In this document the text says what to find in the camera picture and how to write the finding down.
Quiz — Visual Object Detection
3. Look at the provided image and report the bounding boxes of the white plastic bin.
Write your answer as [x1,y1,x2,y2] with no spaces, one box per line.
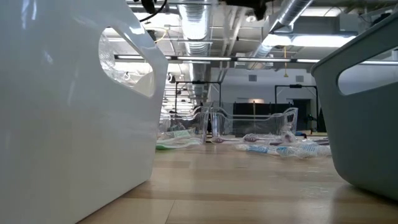
[0,0,169,224]

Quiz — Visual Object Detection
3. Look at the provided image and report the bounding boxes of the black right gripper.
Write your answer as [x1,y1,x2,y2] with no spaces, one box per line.
[141,0,157,15]

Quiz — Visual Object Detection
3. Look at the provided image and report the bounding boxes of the blue toothbrush in wrapper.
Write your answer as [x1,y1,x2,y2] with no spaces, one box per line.
[276,141,332,159]
[234,143,292,156]

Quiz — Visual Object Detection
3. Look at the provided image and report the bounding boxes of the teal plastic bin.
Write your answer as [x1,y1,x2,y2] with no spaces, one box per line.
[310,12,398,202]

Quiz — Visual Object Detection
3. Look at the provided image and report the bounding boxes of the long ceiling light strip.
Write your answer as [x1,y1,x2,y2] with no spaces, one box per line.
[114,54,398,65]

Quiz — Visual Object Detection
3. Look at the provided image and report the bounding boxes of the clear plastic wrapper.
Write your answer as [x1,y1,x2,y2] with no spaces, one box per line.
[98,40,155,98]

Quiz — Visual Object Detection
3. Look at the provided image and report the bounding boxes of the black background frame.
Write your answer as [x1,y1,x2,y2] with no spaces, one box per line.
[274,83,320,133]

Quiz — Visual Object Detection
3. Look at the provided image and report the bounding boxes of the clear plastic bin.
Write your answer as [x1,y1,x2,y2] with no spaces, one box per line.
[210,107,299,141]
[157,106,210,146]

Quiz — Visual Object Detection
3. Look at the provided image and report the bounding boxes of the yellow hanging pendant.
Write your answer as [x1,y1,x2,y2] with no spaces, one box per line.
[282,45,289,78]

